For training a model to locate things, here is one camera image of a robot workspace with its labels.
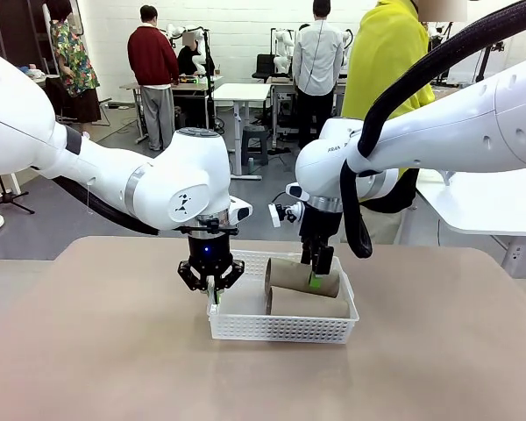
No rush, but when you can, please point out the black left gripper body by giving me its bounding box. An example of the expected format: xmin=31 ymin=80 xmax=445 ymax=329
xmin=177 ymin=232 xmax=246 ymax=292

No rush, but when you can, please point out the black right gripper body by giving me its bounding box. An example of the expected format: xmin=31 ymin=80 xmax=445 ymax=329
xmin=299 ymin=205 xmax=345 ymax=250

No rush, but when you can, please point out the tall brown cup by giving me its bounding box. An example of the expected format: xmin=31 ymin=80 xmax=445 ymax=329
xmin=262 ymin=257 xmax=342 ymax=299
xmin=265 ymin=287 xmax=351 ymax=318

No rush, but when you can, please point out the white perforated plastic basket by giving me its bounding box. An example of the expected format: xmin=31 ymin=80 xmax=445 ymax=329
xmin=206 ymin=249 xmax=360 ymax=346

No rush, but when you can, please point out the grey step stool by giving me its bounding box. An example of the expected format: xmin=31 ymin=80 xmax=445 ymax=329
xmin=240 ymin=126 xmax=269 ymax=167

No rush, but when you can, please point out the grey metal workbench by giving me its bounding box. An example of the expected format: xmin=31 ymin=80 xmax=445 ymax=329
xmin=120 ymin=75 xmax=224 ymax=146
xmin=267 ymin=74 xmax=350 ymax=141

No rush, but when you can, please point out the white standing desk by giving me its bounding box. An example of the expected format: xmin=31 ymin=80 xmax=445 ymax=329
xmin=210 ymin=82 xmax=272 ymax=182

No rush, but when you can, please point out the white side table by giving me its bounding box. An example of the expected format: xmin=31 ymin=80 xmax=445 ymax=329
xmin=414 ymin=168 xmax=526 ymax=280

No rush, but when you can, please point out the person in white shirt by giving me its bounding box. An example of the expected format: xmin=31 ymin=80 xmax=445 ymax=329
xmin=291 ymin=0 xmax=350 ymax=150

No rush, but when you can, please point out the black office chair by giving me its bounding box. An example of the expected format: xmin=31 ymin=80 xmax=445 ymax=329
xmin=252 ymin=54 xmax=276 ymax=82

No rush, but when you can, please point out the person in yellow cape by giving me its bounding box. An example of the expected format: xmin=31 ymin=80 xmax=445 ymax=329
xmin=340 ymin=0 xmax=435 ymax=245

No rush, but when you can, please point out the person in black top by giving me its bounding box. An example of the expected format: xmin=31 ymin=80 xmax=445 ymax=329
xmin=177 ymin=32 xmax=205 ymax=78

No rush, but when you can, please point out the person in red sweater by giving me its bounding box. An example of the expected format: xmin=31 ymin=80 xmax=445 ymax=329
xmin=126 ymin=4 xmax=181 ymax=153

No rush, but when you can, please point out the person in floral shirt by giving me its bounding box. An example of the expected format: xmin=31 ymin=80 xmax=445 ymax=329
xmin=46 ymin=0 xmax=102 ymax=135

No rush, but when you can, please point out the black right arm cable sleeve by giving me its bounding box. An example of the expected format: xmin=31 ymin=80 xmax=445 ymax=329
xmin=339 ymin=0 xmax=526 ymax=260

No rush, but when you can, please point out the black arm cable sleeve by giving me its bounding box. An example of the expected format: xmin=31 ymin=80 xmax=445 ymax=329
xmin=339 ymin=0 xmax=526 ymax=260
xmin=52 ymin=175 xmax=161 ymax=237

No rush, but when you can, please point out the black left arm cable sleeve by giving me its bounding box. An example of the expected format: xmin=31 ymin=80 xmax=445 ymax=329
xmin=52 ymin=175 xmax=161 ymax=237

